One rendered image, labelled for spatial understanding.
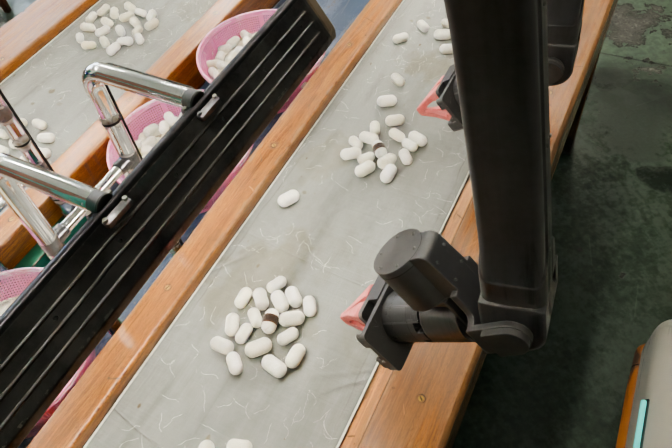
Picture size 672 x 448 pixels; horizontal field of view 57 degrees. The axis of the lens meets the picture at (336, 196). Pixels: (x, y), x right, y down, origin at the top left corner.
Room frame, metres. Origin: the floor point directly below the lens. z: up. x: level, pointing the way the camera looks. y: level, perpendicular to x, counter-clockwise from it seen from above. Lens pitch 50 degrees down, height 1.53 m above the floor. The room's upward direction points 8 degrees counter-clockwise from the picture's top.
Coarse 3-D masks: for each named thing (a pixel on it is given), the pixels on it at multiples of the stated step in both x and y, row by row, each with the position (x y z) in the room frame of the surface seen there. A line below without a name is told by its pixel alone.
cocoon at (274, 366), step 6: (264, 360) 0.37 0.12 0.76; (270, 360) 0.37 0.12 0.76; (276, 360) 0.37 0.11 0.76; (264, 366) 0.37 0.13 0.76; (270, 366) 0.36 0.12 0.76; (276, 366) 0.36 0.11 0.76; (282, 366) 0.36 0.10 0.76; (270, 372) 0.36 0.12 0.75; (276, 372) 0.36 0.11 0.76; (282, 372) 0.36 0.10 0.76
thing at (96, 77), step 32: (96, 64) 0.58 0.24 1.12; (96, 96) 0.58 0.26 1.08; (160, 96) 0.52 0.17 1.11; (192, 96) 0.50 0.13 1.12; (128, 128) 0.60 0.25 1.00; (0, 160) 0.44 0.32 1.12; (128, 160) 0.58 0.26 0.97; (0, 192) 0.45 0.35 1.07; (64, 192) 0.39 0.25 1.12; (96, 192) 0.39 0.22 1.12; (32, 224) 0.45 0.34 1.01; (64, 224) 0.48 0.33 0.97
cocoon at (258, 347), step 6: (252, 342) 0.40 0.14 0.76; (258, 342) 0.40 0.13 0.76; (264, 342) 0.40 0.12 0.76; (270, 342) 0.40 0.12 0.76; (246, 348) 0.40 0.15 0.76; (252, 348) 0.39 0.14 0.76; (258, 348) 0.39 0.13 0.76; (264, 348) 0.39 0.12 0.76; (270, 348) 0.40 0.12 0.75; (246, 354) 0.39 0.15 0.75; (252, 354) 0.39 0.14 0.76; (258, 354) 0.39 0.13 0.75
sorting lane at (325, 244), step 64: (384, 64) 0.98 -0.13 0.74; (448, 64) 0.96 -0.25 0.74; (320, 128) 0.82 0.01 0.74; (384, 128) 0.80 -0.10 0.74; (448, 128) 0.78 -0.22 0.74; (320, 192) 0.67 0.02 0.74; (384, 192) 0.65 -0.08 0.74; (448, 192) 0.64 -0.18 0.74; (256, 256) 0.56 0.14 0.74; (320, 256) 0.54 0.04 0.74; (192, 320) 0.46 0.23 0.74; (320, 320) 0.43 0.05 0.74; (128, 384) 0.38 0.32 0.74; (192, 384) 0.36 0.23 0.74; (256, 384) 0.35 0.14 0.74; (320, 384) 0.34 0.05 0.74
